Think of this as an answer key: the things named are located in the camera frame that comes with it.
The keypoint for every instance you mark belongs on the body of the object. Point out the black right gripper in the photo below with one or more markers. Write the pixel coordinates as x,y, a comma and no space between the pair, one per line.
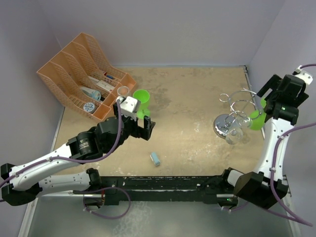
273,84

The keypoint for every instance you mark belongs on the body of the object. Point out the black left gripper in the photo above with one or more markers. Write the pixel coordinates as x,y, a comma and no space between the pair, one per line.
139,132

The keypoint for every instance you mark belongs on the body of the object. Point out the green wine glass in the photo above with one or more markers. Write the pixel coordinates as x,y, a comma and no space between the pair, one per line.
258,117
144,97

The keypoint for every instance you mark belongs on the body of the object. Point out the clear wine glass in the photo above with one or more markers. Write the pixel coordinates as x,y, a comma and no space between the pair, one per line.
235,132
123,92

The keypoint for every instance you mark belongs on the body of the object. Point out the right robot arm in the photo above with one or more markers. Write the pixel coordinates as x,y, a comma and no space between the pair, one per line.
263,186

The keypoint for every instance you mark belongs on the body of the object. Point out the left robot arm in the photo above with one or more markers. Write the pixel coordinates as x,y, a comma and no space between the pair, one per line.
22,184

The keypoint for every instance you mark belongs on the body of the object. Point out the small blue eraser block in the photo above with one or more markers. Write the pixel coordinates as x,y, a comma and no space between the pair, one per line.
155,159

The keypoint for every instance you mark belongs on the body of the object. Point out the round blue white tape roll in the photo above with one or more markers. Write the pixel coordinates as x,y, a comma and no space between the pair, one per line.
89,107

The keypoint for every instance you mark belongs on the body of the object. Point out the blue white plastic pouch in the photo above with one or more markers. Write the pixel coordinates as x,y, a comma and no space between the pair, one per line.
92,93

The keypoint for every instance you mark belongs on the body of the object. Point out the white paper packets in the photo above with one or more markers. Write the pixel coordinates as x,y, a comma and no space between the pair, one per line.
102,84

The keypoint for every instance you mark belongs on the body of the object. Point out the peach plastic file organizer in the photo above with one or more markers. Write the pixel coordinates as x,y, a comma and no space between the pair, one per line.
69,69

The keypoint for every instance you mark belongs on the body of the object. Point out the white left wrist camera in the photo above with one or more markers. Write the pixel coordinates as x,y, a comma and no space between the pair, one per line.
129,106

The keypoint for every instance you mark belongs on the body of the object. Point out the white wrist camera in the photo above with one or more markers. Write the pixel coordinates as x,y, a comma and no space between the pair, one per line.
129,106
302,74

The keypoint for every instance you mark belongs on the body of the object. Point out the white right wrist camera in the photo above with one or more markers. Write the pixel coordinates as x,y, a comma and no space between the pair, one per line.
302,74

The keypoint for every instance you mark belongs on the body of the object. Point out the chrome wire glass rack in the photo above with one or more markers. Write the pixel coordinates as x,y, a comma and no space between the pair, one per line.
241,104

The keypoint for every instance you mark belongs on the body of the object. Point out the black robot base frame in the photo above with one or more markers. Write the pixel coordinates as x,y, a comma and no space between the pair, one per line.
205,189

